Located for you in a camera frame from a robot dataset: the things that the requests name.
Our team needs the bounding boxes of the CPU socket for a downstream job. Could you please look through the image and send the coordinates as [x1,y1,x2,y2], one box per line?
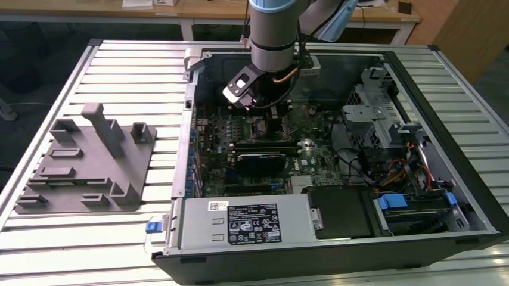
[248,116,293,142]

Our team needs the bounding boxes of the black RAM slot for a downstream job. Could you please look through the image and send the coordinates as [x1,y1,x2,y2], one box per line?
[235,151,301,156]
[232,144,300,150]
[232,141,299,146]
[233,148,300,153]

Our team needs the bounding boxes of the black graphics card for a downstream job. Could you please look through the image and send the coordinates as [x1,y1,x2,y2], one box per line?
[235,151,288,176]

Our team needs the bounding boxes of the perforated metal drive cage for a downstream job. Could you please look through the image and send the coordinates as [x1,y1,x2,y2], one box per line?
[339,67,410,151]

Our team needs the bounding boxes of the silver chipset heat sink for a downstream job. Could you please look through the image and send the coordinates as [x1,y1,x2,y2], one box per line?
[289,175,315,193]

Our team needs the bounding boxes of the green motherboard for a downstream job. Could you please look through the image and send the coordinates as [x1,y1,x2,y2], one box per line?
[193,100,347,199]

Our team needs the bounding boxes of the wooden desk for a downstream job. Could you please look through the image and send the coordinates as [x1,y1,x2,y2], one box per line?
[77,0,423,45]

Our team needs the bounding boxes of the grey parts rack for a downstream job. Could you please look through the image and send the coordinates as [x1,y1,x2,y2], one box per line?
[14,102,157,215]

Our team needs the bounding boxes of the silver power supply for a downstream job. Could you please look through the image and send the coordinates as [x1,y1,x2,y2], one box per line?
[173,195,321,250]

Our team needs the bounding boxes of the hard disk in blue carrier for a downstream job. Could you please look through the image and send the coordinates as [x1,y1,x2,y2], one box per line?
[375,192,458,236]

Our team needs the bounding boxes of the wooden cabinet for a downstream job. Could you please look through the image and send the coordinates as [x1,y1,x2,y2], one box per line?
[407,0,509,86]

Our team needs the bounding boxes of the black PC case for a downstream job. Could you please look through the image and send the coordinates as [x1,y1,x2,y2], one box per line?
[150,44,509,284]

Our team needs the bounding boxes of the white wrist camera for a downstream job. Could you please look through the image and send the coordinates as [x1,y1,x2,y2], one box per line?
[220,85,259,110]

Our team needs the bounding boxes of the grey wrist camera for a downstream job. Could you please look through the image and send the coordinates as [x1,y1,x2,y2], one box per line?
[297,57,321,77]

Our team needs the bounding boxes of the silver case handle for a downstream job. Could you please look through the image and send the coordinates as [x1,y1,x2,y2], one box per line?
[181,47,205,81]

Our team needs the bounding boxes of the yellow orange power wires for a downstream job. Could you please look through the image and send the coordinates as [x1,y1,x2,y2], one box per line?
[379,160,410,187]

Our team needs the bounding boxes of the red wire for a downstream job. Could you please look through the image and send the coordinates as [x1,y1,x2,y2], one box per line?
[419,163,435,192]

